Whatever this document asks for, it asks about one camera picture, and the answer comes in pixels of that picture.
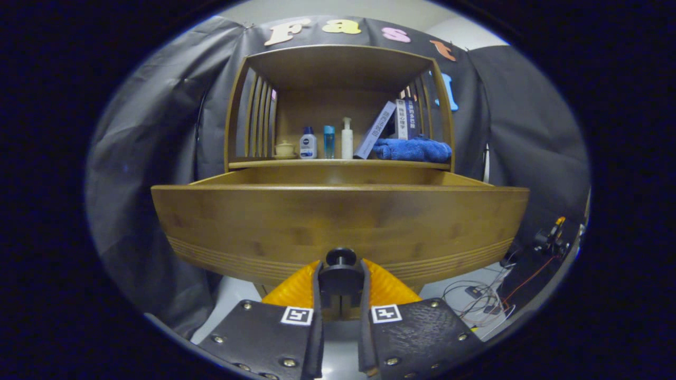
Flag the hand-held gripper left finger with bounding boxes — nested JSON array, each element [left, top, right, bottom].
[[198, 260, 324, 380]]

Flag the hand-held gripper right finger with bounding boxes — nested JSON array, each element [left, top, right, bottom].
[[358, 259, 484, 379]]

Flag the wooden drawer with black knob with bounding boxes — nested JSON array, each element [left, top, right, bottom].
[[151, 170, 530, 321]]

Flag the wooden countertop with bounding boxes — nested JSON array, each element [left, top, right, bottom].
[[228, 157, 452, 170]]

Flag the wooden cabinet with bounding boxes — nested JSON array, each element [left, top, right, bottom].
[[224, 44, 456, 172]]

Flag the black and orange tool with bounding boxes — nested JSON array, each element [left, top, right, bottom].
[[533, 216, 571, 257]]

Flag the blue towel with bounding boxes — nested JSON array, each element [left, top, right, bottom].
[[372, 136, 453, 163]]

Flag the white lotion bottle blue cap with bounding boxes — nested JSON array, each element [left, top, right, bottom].
[[299, 126, 318, 159]]

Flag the white pump bottle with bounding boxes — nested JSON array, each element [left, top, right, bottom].
[[341, 117, 354, 159]]

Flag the lavender book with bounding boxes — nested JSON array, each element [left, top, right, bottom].
[[353, 101, 397, 159]]

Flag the white spine book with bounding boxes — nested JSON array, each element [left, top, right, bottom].
[[395, 99, 409, 140]]

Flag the dark blue book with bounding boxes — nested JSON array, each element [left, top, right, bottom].
[[407, 97, 420, 139]]

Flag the cables with adapters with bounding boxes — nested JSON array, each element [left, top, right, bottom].
[[443, 253, 560, 328]]

